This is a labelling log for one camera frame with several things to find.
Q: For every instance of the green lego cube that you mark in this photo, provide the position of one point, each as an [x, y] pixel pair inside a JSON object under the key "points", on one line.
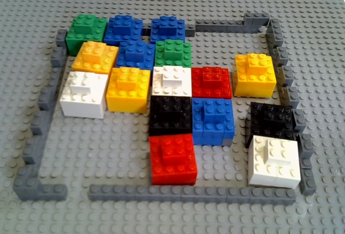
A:
{"points": [[173, 52], [86, 29]]}

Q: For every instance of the red lego cube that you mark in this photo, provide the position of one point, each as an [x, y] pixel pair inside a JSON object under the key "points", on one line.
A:
{"points": [[172, 169], [213, 88]]}

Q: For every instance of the dark grey lego wall frame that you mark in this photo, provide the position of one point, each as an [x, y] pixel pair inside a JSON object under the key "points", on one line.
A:
{"points": [[161, 193]]}

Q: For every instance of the white lego cube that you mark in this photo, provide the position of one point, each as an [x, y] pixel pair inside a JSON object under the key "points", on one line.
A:
{"points": [[83, 102], [280, 174], [175, 79]]}

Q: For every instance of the blue lego cube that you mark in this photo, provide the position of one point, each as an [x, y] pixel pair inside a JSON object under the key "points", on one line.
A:
{"points": [[121, 27], [167, 27], [213, 126], [137, 53]]}

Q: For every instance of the yellow lego cube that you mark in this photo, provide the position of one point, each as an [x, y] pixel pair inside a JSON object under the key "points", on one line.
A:
{"points": [[254, 83], [94, 56], [126, 99]]}

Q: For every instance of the black lego cube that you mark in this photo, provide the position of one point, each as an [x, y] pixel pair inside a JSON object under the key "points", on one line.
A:
{"points": [[272, 120], [169, 115]]}

